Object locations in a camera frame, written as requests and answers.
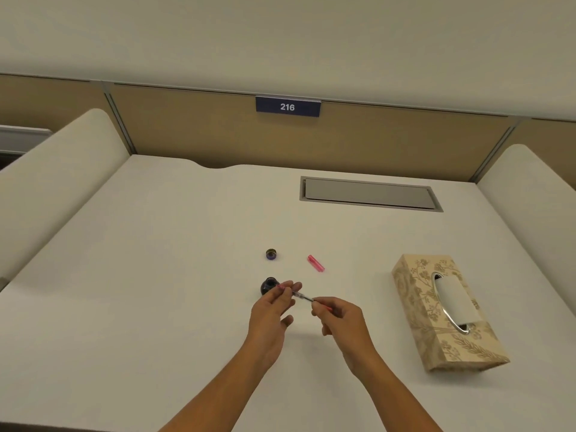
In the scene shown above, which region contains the person's left forearm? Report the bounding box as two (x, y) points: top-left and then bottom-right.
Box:
(158, 347), (273, 432)

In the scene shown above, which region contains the grey desk cable hatch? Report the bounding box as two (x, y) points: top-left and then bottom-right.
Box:
(299, 176), (444, 213)

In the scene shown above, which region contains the pink fountain pen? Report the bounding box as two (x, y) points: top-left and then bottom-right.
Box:
(275, 285), (334, 311)

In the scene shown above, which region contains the beige floral tissue box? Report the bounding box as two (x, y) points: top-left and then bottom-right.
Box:
(391, 254), (510, 373)

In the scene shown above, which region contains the beige desk partition panel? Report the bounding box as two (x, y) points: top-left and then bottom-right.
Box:
(0, 74), (576, 191)

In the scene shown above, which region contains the person's right hand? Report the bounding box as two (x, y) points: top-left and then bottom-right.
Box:
(311, 297), (380, 379)

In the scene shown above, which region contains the person's right forearm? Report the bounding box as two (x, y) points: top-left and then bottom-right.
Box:
(346, 355), (445, 432)

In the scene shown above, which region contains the blue number sign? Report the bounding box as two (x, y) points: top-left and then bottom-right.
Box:
(256, 96), (322, 118)

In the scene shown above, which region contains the person's left hand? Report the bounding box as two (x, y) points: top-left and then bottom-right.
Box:
(245, 280), (303, 367)

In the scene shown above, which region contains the white side divider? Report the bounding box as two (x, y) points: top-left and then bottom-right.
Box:
(0, 108), (132, 290)
(476, 144), (576, 284)

